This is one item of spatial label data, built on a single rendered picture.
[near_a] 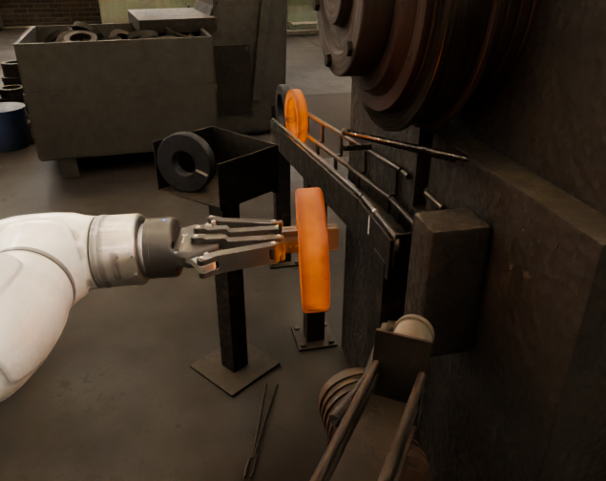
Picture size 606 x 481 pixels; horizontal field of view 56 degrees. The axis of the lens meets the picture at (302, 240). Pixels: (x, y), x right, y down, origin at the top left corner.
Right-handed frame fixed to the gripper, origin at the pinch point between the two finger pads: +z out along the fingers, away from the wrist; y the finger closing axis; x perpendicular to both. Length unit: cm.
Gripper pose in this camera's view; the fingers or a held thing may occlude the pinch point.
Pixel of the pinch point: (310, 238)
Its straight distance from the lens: 70.6
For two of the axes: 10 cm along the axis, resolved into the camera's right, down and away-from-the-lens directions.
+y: 0.5, 4.6, -8.9
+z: 10.0, -0.6, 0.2
